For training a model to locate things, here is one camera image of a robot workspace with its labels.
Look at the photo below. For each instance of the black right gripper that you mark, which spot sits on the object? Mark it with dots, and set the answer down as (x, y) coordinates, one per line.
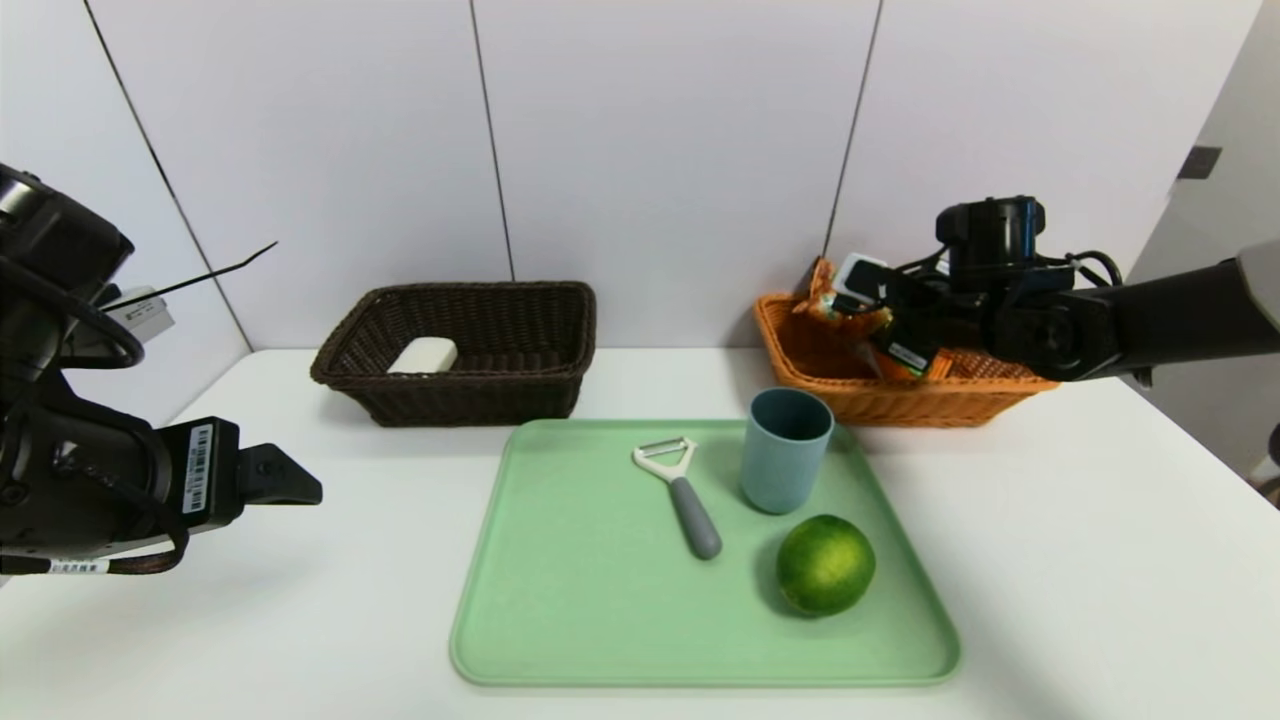
(906, 357)

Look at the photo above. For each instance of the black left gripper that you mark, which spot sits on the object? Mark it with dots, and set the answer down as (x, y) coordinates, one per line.
(208, 467)

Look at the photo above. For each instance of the orange snack bag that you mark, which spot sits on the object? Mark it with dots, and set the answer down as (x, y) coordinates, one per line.
(835, 310)

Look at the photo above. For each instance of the blue-grey plastic cup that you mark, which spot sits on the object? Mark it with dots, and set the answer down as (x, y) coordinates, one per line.
(784, 475)

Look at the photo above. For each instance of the white soap bar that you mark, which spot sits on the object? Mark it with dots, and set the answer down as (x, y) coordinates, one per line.
(423, 357)

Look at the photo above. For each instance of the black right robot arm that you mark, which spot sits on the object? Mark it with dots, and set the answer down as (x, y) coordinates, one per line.
(1150, 320)

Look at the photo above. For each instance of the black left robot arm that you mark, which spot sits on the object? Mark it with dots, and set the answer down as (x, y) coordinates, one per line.
(60, 470)

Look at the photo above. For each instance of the orange wicker basket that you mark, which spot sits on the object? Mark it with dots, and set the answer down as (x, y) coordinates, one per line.
(900, 405)

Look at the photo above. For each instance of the dark brown wicker basket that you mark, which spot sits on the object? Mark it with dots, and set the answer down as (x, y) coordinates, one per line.
(470, 400)

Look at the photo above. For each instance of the thin black zip tie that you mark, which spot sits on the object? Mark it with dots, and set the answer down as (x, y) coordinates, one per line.
(220, 270)

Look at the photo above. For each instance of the green lime fruit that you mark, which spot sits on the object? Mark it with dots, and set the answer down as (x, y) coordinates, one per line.
(825, 565)

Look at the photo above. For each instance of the light green plastic tray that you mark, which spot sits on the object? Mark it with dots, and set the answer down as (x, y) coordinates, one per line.
(600, 600)

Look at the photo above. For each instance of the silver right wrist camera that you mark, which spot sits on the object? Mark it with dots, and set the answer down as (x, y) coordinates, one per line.
(860, 275)

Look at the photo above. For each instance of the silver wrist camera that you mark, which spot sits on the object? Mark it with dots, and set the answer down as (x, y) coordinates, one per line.
(140, 315)
(860, 275)

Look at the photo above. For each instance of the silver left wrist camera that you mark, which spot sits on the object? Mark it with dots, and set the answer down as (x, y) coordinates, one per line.
(140, 315)

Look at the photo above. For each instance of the dark wall fixture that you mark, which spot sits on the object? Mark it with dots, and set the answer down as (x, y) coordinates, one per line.
(1198, 162)

